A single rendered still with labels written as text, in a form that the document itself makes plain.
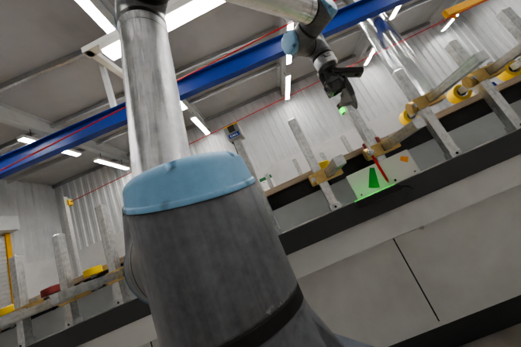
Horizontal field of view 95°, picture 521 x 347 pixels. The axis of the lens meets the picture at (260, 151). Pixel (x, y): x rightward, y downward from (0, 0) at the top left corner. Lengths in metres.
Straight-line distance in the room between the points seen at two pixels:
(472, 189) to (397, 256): 0.41
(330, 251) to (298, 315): 0.79
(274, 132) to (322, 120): 1.73
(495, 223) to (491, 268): 0.19
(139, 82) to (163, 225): 0.37
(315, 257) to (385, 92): 9.07
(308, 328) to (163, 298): 0.13
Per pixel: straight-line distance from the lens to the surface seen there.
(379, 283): 1.32
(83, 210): 10.77
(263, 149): 8.45
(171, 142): 0.47
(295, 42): 0.99
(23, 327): 1.71
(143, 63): 0.58
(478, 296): 1.46
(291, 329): 0.26
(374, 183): 1.04
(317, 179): 1.01
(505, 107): 1.33
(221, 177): 0.24
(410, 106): 1.17
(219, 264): 0.23
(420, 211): 1.12
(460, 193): 1.18
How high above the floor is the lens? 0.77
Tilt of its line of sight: 15 degrees up
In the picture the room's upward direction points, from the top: 24 degrees counter-clockwise
